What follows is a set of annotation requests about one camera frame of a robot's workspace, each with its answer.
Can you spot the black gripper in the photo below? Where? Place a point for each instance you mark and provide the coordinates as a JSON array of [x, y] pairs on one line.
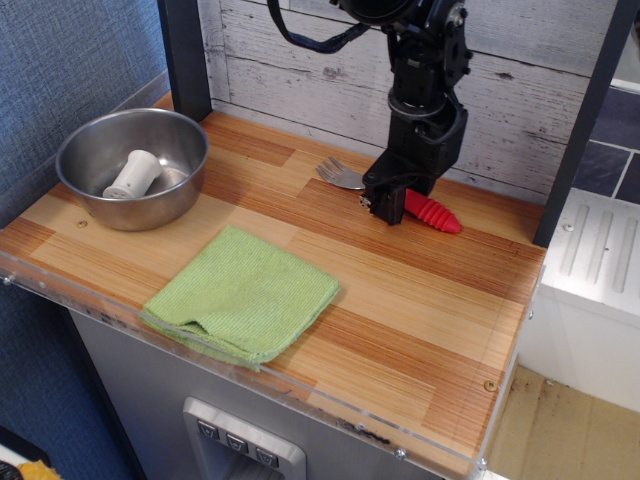
[[423, 143]]

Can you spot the stainless steel bowl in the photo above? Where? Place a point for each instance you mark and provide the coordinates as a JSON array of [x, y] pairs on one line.
[[91, 158]]

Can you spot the dark right frame post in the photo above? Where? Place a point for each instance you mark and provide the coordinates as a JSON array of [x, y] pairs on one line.
[[604, 69]]

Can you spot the dark left frame post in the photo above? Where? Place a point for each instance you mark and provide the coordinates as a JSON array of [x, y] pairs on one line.
[[185, 57]]

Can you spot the dishwasher button panel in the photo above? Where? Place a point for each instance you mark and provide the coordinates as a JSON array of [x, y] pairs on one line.
[[227, 447]]

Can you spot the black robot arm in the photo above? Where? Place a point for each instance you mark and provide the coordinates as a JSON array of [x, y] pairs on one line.
[[428, 57]]

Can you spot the yellow black object at corner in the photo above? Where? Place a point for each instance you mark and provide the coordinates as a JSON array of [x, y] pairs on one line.
[[15, 466]]

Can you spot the green microfiber cloth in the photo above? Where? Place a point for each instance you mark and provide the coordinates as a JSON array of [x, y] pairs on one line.
[[242, 300]]

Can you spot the red handled metal fork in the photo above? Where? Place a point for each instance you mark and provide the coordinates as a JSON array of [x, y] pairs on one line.
[[424, 208]]

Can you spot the silver toy dishwasher cabinet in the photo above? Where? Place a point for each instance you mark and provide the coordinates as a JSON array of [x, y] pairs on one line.
[[319, 411]]

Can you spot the white salt shaker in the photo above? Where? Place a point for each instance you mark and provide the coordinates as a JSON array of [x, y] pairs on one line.
[[137, 175]]

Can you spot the white toy sink drainboard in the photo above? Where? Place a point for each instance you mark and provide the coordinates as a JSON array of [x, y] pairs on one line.
[[583, 325]]

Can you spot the dark frame post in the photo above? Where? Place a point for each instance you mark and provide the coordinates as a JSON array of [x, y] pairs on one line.
[[604, 69], [185, 57]]

